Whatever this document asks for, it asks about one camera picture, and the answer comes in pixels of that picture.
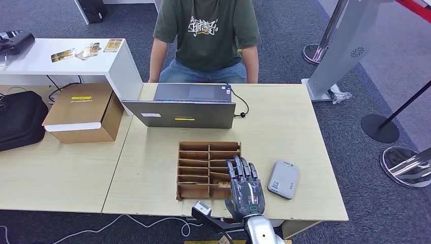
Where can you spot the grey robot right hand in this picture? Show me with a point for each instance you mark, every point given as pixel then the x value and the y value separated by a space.
pixel 247 198

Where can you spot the white card reader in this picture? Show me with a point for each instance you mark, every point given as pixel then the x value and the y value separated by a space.
pixel 282 179

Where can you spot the person's left forearm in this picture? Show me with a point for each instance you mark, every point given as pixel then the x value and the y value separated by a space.
pixel 251 65

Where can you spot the person's right forearm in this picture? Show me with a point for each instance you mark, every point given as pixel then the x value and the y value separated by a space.
pixel 156 62

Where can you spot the brown cardboard card organizer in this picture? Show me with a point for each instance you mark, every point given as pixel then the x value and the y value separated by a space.
pixel 195 194

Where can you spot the person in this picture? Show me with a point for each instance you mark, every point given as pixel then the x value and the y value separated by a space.
pixel 207 43

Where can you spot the wooden desk leg panel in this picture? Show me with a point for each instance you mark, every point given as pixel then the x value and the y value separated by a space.
pixel 303 227

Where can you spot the grey laptop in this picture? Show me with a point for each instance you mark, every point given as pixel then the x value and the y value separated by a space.
pixel 188 115

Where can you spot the clear plastic wrap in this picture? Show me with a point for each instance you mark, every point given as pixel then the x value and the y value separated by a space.
pixel 340 97

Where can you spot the black stanchion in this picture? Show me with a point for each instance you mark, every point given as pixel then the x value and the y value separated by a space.
pixel 378 129

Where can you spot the chrome stanchion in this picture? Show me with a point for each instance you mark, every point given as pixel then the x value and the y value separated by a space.
pixel 404 168
pixel 331 20

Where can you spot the grey kiosk stand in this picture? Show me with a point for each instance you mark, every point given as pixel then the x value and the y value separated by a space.
pixel 343 50

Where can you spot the brown cardboard box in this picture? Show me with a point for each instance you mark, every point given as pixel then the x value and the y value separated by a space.
pixel 83 112

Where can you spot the white side table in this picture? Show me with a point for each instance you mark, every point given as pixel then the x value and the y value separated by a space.
pixel 112 66

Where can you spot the black bag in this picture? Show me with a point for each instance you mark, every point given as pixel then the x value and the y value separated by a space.
pixel 20 120

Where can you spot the black computer tower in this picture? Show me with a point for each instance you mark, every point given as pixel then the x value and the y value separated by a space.
pixel 92 10

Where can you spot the white desk panel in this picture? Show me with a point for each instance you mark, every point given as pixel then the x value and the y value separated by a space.
pixel 81 12

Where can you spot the red barrier belt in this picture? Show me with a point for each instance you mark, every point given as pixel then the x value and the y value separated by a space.
pixel 416 11

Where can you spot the black device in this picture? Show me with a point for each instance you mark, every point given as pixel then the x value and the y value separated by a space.
pixel 18 42

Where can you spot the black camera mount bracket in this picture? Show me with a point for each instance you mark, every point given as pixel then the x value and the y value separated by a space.
pixel 219 224

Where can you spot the white metal bracket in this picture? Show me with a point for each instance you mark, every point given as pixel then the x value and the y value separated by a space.
pixel 277 223

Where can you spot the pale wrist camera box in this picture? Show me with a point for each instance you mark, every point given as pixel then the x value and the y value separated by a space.
pixel 202 208

